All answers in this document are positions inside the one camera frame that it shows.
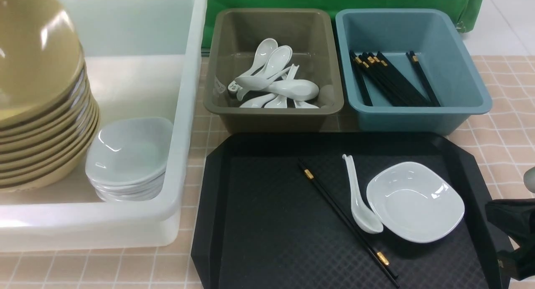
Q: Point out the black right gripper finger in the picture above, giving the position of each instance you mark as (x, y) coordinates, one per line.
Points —
(516, 218)

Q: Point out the white square dish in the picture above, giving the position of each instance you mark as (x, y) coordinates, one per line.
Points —
(415, 203)

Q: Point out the black chopstick gold band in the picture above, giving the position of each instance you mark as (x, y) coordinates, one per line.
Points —
(338, 210)

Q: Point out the white ceramic spoon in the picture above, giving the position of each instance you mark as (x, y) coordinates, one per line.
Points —
(364, 217)

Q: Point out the yellow noodle bowl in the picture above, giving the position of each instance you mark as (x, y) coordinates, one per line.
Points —
(41, 57)

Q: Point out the blue plastic bin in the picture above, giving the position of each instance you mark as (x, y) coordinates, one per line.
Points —
(432, 36)

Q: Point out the black chopsticks in bin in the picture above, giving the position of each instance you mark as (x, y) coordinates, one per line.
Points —
(390, 82)

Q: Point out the green cloth backdrop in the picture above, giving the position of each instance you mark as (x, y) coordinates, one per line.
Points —
(463, 13)

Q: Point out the black serving tray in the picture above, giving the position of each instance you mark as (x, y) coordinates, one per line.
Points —
(262, 224)

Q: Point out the brown plastic bin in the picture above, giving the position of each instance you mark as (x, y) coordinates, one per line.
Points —
(237, 34)

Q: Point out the white spoons in bin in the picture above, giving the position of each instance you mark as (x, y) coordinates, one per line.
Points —
(270, 83)

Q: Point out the stack of white dishes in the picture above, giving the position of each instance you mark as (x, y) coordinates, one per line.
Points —
(127, 159)

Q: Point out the large white plastic tub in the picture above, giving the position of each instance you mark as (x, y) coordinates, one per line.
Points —
(143, 59)

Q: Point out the stack of yellow bowls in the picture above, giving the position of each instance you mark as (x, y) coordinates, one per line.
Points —
(42, 141)

